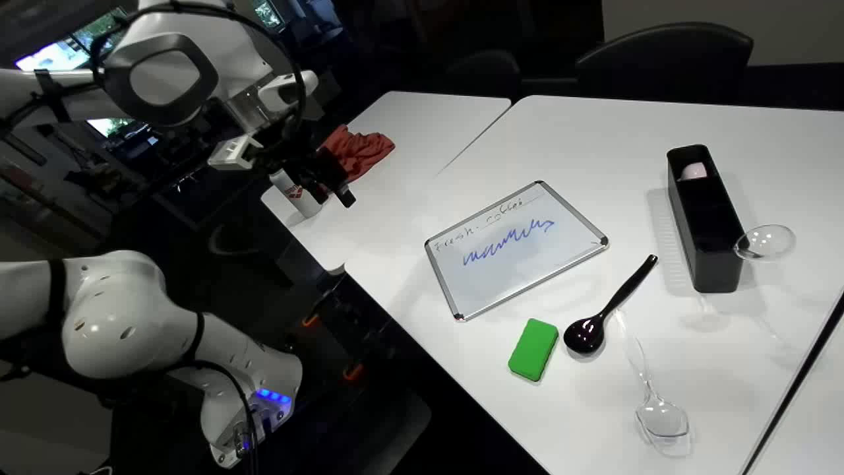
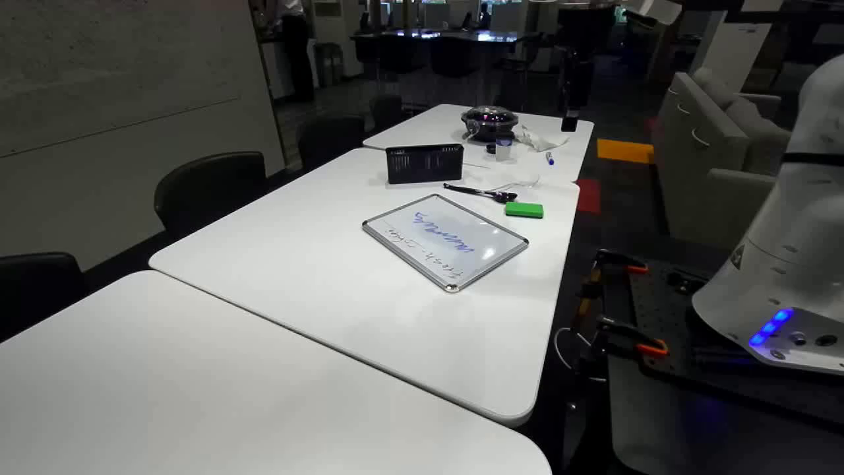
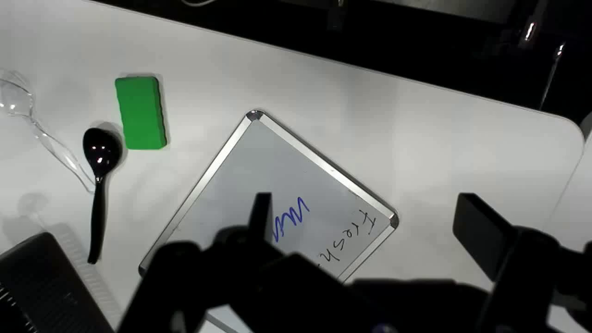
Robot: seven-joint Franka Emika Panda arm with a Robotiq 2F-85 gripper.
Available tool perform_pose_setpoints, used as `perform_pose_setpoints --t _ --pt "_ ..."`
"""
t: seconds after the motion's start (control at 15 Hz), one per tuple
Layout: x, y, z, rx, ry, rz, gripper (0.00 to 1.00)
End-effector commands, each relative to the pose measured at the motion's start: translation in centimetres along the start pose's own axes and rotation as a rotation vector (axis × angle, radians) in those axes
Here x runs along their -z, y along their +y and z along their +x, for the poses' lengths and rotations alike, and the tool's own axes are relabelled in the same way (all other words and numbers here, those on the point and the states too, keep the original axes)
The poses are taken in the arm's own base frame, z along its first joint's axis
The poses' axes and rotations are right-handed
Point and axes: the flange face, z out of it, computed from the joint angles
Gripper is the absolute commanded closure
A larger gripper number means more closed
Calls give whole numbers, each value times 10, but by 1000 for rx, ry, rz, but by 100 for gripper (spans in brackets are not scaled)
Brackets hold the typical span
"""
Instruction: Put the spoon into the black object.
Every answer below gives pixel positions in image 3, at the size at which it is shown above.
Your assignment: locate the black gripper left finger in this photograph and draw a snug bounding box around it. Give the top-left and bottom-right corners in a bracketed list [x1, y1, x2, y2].
[117, 191, 354, 333]

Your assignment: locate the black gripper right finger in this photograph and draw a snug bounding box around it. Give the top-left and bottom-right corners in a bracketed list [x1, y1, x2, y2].
[452, 191, 592, 333]

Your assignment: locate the black plastic spoon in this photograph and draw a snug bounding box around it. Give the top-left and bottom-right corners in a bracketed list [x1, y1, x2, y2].
[82, 127, 126, 267]

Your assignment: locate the clear plastic spoon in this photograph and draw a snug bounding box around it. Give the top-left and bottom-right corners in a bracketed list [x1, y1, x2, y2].
[0, 73, 98, 195]

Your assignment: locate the small framed whiteboard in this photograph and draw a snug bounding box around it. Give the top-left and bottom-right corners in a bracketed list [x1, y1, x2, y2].
[137, 110, 400, 286]

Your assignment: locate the green whiteboard eraser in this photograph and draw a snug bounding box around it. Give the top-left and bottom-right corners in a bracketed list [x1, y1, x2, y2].
[113, 75, 169, 152]

